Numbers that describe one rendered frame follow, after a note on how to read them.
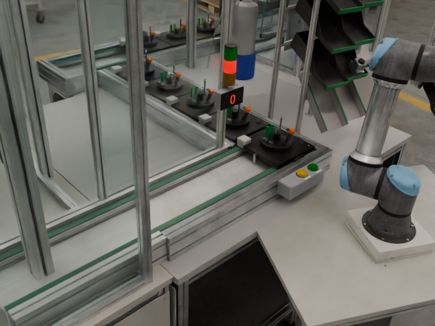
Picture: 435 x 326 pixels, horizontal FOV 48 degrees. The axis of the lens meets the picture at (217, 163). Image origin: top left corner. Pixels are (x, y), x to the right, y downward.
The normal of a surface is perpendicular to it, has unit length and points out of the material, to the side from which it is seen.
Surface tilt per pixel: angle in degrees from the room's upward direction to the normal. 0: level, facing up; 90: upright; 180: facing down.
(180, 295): 90
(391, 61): 75
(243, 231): 0
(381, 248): 1
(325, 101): 45
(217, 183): 0
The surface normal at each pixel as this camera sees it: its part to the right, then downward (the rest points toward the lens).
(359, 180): -0.42, 0.24
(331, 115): 0.41, -0.25
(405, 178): 0.17, -0.79
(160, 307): 0.68, 0.43
